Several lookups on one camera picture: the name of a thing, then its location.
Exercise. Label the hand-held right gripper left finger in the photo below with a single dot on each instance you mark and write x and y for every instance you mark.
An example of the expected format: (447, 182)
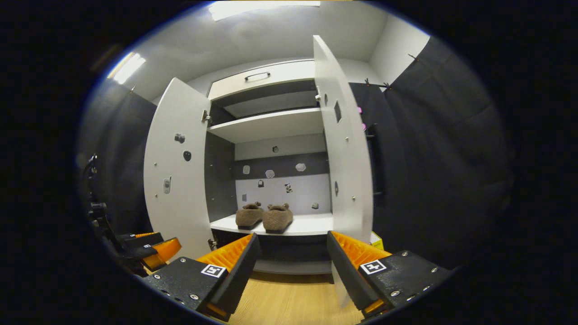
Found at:
(239, 280)

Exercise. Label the white cabinet drawer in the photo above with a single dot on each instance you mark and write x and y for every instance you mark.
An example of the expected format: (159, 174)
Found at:
(280, 74)

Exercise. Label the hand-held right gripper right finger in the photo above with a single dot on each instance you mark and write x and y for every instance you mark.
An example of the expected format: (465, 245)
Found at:
(347, 280)

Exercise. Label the small ceiling light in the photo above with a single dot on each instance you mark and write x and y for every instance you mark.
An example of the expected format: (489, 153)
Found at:
(127, 67)

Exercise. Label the yellow box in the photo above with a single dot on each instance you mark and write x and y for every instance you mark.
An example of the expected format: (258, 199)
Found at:
(377, 241)

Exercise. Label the black backdrop cloth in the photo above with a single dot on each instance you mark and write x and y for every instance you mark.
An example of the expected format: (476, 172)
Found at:
(451, 158)
(122, 135)
(397, 158)

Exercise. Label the white shoe cabinet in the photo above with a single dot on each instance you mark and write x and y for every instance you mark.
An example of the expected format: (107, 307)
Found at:
(271, 124)

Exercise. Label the brown fuzzy shoe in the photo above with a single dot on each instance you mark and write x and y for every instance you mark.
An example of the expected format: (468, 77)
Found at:
(248, 215)
(277, 219)

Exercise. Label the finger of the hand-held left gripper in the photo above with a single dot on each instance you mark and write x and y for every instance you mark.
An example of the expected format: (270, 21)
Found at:
(144, 240)
(142, 253)

